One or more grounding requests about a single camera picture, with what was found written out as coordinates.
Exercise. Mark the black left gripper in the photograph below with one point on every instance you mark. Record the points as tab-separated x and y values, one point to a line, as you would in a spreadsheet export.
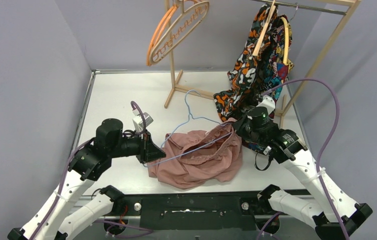
144	148

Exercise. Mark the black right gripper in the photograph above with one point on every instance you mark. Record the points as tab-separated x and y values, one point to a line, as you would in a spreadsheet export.
239	127

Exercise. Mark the pink shorts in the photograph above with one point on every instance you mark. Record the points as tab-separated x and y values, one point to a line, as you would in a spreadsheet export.
197	156

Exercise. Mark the blue wire hanger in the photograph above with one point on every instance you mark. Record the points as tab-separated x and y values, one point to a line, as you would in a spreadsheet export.
190	117

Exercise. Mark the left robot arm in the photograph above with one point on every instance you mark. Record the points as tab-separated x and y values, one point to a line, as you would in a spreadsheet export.
83	168

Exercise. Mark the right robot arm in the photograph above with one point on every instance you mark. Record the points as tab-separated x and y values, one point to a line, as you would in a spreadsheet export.
334	211

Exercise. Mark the orange camouflage shorts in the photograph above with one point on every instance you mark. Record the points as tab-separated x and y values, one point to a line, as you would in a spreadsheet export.
245	73

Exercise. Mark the colourful comic print shorts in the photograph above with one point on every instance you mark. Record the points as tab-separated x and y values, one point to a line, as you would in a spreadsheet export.
274	72

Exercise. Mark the curved wooden hanger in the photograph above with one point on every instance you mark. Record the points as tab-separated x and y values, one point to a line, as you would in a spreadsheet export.
285	59

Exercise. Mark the straight wooden hanger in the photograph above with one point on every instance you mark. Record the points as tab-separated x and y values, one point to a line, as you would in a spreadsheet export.
264	29

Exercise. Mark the beige notched wooden hanger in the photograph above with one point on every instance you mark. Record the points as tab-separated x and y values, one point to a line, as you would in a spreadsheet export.
181	25

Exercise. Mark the orange plastic hanger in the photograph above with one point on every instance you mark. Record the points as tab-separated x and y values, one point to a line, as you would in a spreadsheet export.
164	22

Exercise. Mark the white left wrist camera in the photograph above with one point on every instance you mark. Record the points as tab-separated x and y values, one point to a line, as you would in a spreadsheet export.
141	122

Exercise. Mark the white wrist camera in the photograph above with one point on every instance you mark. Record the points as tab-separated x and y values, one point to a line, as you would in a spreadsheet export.
268	102
141	122

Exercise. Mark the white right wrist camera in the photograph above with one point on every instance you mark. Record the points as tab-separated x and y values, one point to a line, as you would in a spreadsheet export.
268	102

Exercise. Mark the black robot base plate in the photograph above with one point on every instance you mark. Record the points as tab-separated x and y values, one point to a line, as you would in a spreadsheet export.
194	211

